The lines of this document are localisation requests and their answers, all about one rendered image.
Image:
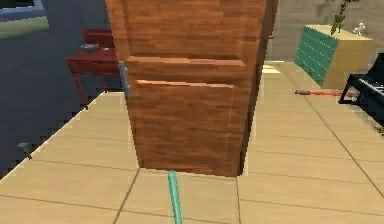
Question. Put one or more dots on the teal and beige cabinet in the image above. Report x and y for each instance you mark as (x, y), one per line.
(336, 60)

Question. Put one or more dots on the brown wooden room door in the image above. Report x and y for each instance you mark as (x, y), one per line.
(186, 100)

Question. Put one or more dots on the grey object on table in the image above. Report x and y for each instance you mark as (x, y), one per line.
(89, 47)

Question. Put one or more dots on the dark red wooden table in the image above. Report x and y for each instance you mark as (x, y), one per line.
(93, 61)

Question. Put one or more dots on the green house plant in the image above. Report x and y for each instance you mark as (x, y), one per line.
(338, 20)

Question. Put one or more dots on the teal stick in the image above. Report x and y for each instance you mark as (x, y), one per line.
(174, 196)

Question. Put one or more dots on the window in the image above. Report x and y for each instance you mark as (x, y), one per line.
(20, 16)

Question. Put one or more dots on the red stick with grey head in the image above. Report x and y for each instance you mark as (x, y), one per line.
(320, 93)

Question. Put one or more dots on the small white figurine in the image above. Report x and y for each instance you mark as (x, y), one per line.
(359, 28)

